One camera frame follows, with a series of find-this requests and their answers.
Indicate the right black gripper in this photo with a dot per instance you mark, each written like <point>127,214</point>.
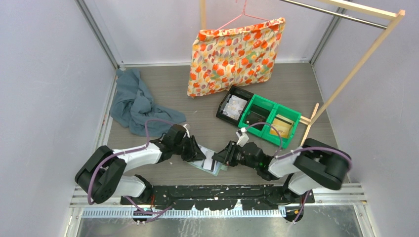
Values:
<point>227,155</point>

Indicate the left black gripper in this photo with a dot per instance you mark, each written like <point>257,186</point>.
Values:
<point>194,153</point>

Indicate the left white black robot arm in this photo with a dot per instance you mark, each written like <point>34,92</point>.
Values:
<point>103,174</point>

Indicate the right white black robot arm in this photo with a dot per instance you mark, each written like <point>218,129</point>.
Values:
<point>314,164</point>

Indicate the black VIP card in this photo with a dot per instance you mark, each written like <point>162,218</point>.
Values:
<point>254,117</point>

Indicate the white patterned cards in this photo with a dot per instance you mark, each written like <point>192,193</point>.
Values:
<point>234,107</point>

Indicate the green bin with black card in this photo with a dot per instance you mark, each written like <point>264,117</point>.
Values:
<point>261,110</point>

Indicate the gold VIP card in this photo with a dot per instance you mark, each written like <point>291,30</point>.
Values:
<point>283,125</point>

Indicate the green bin with gold card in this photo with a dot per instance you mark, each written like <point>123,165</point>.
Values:
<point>274,136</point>

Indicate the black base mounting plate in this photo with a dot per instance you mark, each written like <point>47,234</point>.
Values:
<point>217,197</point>

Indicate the black plastic bin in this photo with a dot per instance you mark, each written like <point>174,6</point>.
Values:
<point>234,90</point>

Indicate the blue grey cloth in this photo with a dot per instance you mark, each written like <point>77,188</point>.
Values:
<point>134,107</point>

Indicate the floral orange pillow bag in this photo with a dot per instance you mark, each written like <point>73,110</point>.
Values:
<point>240,56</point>

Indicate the metal hanging rod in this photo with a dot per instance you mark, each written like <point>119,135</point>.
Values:
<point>336,14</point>

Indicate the aluminium rail frame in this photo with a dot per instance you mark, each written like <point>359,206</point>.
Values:
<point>348,195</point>

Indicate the pink wire hanger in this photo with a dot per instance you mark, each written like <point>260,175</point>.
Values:
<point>243,13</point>

